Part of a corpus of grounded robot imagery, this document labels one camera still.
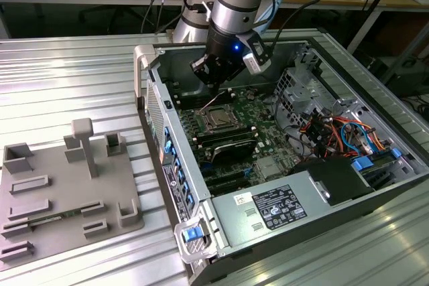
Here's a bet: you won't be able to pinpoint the green motherboard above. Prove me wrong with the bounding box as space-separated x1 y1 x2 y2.
167 80 302 196

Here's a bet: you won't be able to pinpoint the blue release latch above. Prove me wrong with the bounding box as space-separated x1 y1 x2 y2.
183 227 202 243

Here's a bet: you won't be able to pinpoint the open grey PC case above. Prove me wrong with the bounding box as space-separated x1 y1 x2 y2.
133 36 429 286

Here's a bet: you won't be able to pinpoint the thin wire locking lever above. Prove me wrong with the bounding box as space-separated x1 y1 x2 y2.
200 90 226 112

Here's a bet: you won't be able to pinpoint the black expansion slots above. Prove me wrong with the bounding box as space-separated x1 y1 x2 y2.
202 167 253 197

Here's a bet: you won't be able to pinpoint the coloured wire bundle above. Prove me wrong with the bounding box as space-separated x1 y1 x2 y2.
300 113 393 161

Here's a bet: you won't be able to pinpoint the black office chair base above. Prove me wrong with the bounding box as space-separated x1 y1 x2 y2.
78 4 141 29

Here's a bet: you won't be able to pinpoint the CPU silver plate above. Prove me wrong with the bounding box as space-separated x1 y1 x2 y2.
209 110 232 127

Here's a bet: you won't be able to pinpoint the perforated metal drive cage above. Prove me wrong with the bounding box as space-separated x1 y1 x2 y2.
273 50 339 129

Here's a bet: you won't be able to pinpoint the metal socket cover frame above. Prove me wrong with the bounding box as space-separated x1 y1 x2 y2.
200 104 243 133

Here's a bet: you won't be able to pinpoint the green RAM stick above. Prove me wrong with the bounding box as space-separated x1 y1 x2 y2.
28 208 83 226

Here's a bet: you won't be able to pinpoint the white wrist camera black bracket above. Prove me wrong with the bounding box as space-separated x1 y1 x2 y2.
239 33 272 75

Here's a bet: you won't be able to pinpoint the grey parts rack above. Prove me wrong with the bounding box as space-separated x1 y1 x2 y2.
0 117 145 272

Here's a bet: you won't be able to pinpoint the black CPU socket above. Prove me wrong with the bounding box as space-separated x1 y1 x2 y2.
197 103 245 135

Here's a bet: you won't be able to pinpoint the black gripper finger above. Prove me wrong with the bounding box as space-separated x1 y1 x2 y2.
190 53 221 85
210 60 245 96

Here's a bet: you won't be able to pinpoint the black RAM slot bank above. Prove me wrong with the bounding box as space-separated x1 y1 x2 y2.
196 125 256 149
172 81 233 110

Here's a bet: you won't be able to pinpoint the white barcode sticker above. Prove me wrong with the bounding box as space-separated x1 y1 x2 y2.
233 192 254 206

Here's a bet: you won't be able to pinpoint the black camera cable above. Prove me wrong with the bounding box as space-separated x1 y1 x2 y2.
266 0 321 52

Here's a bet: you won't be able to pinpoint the grey power supply unit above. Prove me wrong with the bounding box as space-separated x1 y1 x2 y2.
209 169 336 250

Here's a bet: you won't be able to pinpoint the black plastic air duct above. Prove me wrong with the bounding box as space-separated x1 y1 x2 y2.
290 157 376 207

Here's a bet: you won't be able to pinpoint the large blue carrier clip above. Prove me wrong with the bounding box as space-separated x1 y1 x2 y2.
351 155 375 173

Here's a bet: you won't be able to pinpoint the black rating label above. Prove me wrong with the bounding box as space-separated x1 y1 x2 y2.
253 184 308 232

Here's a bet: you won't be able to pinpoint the grey case handle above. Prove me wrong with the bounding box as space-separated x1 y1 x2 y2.
133 44 158 98
174 217 219 263

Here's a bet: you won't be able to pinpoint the silver chipset heat sink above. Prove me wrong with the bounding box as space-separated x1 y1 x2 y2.
256 157 281 180

